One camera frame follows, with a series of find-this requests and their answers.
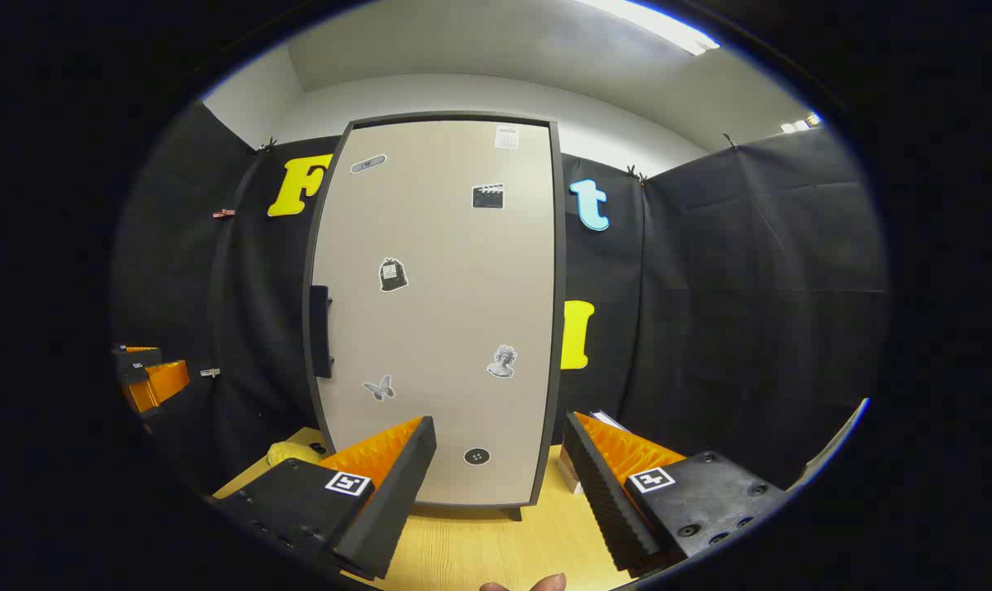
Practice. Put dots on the pink spine book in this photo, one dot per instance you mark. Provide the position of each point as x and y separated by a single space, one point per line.
568 472

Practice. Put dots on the yellow lemon toy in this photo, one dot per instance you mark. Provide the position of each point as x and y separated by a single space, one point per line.
292 453

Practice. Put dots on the black clip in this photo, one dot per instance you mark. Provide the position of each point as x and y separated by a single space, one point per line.
634 174
730 139
266 145

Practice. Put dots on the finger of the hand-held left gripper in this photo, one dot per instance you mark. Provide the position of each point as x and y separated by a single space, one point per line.
139 353
163 382

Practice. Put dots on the small ceiling light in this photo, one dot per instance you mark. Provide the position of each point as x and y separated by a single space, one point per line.
800 124

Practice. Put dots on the beige cabinet door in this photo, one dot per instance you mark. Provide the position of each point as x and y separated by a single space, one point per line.
438 312

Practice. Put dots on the black backdrop cloth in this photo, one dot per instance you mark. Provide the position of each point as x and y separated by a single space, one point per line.
750 287

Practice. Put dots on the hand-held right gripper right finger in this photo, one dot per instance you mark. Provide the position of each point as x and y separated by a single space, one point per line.
599 492

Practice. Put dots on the white panel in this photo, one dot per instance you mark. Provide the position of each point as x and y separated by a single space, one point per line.
833 447

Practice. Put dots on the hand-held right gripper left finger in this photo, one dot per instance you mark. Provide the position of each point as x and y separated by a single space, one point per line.
397 484

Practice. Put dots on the long ceiling light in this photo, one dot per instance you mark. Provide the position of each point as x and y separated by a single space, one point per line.
652 23

